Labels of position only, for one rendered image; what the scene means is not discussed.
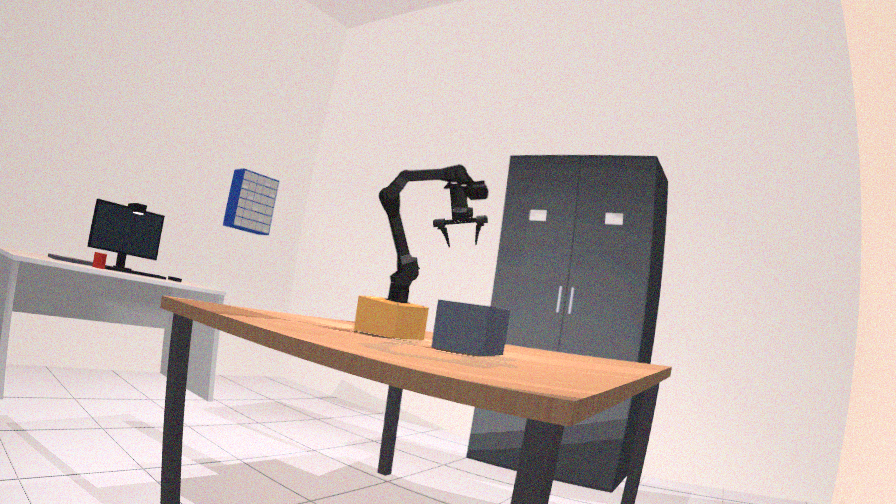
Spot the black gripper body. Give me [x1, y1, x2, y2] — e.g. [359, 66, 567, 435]
[433, 200, 488, 228]

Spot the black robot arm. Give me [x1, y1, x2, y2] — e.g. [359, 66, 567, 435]
[379, 164, 489, 304]

